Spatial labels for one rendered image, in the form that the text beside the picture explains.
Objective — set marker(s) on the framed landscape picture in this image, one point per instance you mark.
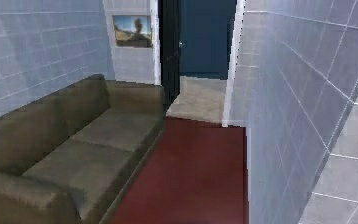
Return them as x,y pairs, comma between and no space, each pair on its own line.
132,31

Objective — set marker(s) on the black room door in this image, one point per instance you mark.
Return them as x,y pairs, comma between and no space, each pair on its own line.
169,50

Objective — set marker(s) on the olive green sofa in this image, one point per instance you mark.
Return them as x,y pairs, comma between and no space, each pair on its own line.
87,150

